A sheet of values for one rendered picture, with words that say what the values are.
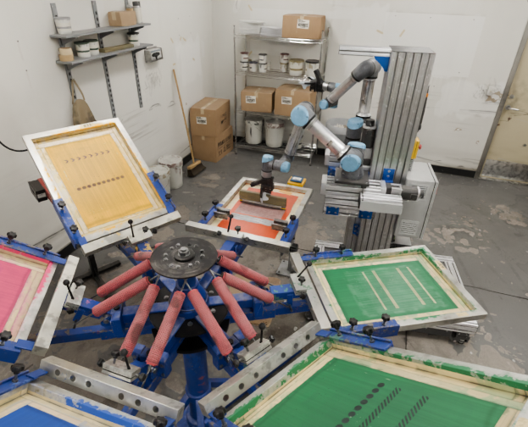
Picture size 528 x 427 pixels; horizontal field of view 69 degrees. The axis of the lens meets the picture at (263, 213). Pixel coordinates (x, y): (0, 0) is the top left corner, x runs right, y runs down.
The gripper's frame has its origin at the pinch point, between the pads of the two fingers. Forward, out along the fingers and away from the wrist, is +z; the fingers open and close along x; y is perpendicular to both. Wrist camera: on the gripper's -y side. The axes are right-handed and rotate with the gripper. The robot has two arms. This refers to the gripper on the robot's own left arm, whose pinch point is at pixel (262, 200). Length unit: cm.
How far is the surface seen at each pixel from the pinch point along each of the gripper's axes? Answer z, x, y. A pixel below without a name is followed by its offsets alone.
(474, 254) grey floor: 94, 139, 188
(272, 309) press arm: 6, -94, 38
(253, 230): 4.6, -32.2, 5.4
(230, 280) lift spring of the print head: -21, -110, 21
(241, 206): 5.2, -6.4, -14.0
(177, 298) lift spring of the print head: -25, -132, 7
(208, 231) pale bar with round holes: -2, -54, -17
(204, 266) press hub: -31, -116, 12
